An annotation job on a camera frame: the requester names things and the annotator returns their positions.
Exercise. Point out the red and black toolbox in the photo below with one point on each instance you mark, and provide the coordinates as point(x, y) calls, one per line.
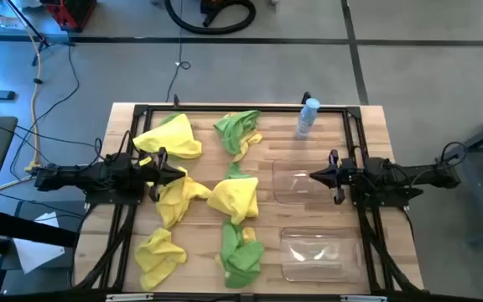
point(71, 12)

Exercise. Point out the silver metal bracket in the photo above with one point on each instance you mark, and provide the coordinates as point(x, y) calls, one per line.
point(130, 297)
point(363, 298)

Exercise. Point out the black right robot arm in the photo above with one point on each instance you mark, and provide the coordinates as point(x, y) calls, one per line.
point(413, 176)

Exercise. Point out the black metal table frame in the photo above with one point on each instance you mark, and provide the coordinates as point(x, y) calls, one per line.
point(245, 108)

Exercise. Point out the black tripod stand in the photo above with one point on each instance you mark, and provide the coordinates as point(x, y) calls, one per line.
point(27, 22)

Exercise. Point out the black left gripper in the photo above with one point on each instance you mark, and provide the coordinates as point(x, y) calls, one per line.
point(151, 174)

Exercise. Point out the clear plastic basket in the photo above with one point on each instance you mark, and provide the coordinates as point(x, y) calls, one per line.
point(321, 256)
point(296, 184)

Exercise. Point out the light blue spray bottle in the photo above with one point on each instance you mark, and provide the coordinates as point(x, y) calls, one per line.
point(307, 119)

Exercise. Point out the black table clamp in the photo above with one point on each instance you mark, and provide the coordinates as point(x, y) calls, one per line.
point(176, 100)
point(305, 97)

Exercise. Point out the white paper sheet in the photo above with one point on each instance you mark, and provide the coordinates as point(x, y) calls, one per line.
point(36, 251)

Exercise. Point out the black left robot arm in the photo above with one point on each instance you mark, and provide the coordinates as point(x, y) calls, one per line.
point(99, 175)

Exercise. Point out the green microfiber towel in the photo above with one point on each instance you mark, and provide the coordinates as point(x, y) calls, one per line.
point(234, 171)
point(239, 260)
point(235, 126)
point(167, 119)

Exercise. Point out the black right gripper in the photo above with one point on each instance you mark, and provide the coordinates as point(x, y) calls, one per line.
point(346, 174)

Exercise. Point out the yellow microfiber towel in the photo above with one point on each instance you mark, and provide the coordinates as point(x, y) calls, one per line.
point(249, 234)
point(237, 197)
point(170, 138)
point(174, 201)
point(250, 142)
point(157, 256)

